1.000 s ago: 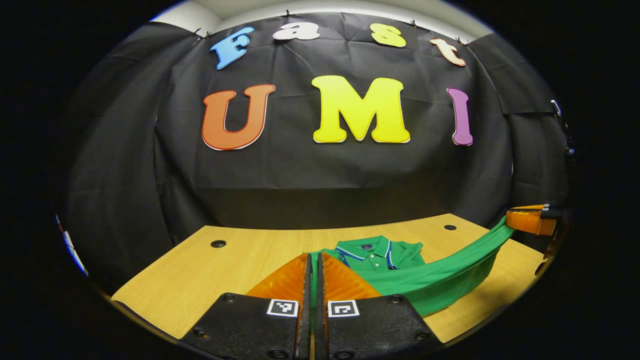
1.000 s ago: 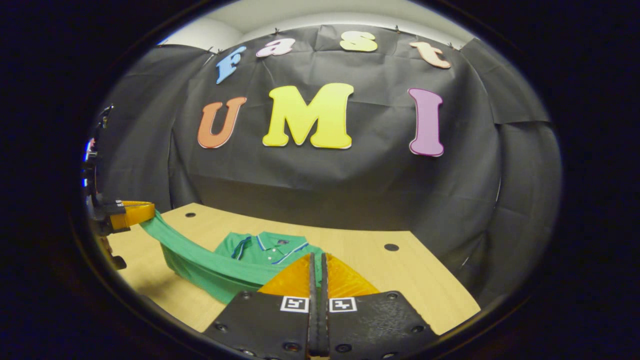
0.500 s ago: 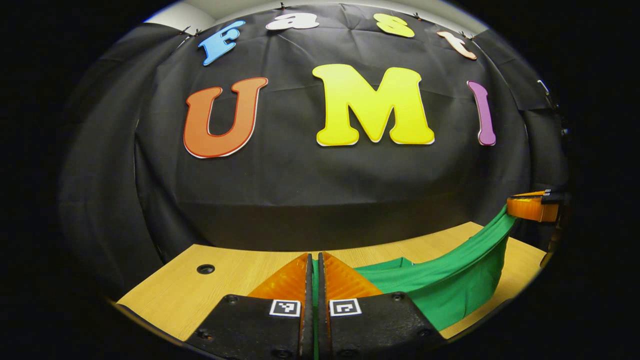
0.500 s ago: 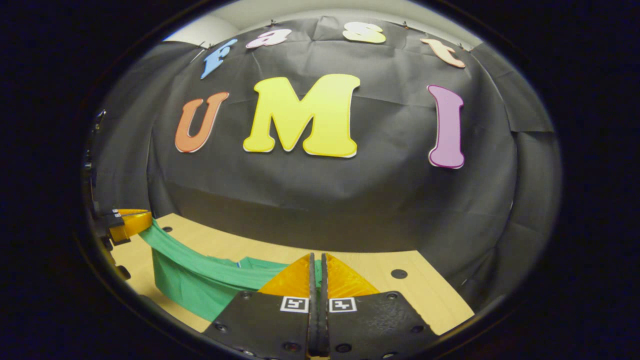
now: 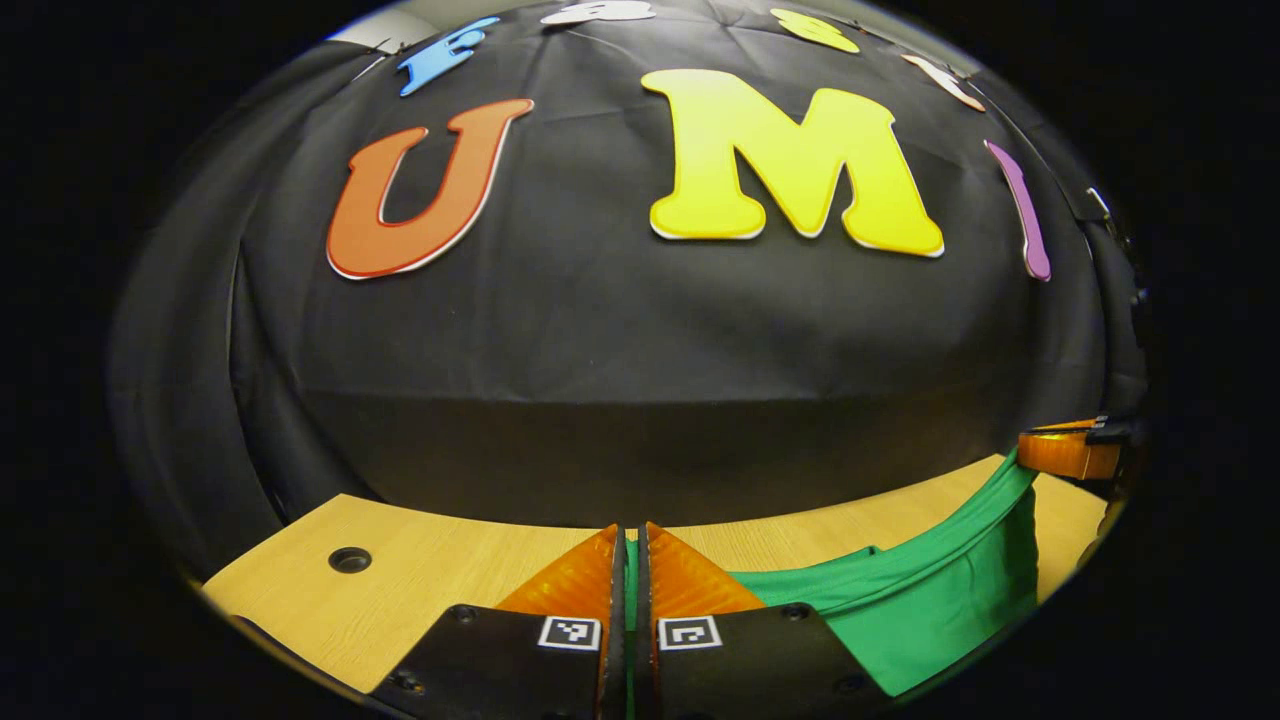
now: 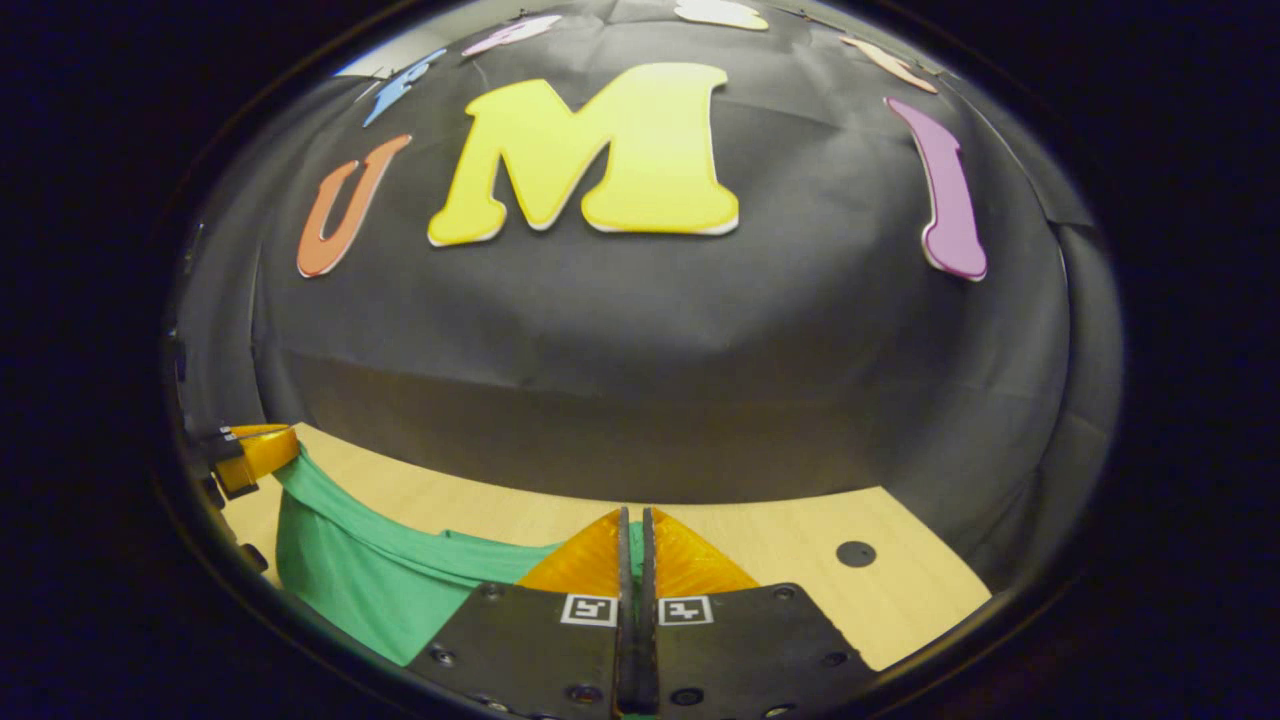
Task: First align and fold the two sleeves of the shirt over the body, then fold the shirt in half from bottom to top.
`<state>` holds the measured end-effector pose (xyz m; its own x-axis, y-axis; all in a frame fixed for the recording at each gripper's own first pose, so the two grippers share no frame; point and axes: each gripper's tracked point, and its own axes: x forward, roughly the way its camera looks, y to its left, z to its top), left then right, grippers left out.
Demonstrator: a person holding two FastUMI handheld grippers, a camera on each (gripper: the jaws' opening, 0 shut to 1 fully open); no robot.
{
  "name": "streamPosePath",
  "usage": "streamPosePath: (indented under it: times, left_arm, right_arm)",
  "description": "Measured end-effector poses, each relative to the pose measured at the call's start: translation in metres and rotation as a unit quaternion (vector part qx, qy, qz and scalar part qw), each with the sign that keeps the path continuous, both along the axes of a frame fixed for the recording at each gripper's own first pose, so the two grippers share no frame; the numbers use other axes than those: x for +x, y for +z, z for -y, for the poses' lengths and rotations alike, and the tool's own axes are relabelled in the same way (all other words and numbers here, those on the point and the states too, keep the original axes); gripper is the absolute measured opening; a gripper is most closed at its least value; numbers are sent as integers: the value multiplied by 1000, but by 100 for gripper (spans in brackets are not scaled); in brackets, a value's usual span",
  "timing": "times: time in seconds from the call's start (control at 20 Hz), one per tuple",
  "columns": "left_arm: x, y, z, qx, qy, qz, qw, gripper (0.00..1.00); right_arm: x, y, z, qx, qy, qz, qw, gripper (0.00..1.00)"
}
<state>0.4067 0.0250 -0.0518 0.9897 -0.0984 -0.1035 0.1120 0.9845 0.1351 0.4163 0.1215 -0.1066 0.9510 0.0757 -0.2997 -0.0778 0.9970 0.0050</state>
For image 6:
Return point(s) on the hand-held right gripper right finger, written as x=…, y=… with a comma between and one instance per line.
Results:
x=740, y=645

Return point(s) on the green T-shirt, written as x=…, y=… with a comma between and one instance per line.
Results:
x=380, y=590

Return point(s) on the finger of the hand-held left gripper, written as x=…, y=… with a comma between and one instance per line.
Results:
x=265, y=452

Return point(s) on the black backdrop cloth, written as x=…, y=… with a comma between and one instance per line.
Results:
x=650, y=350

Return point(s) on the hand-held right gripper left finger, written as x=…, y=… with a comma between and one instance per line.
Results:
x=540, y=650

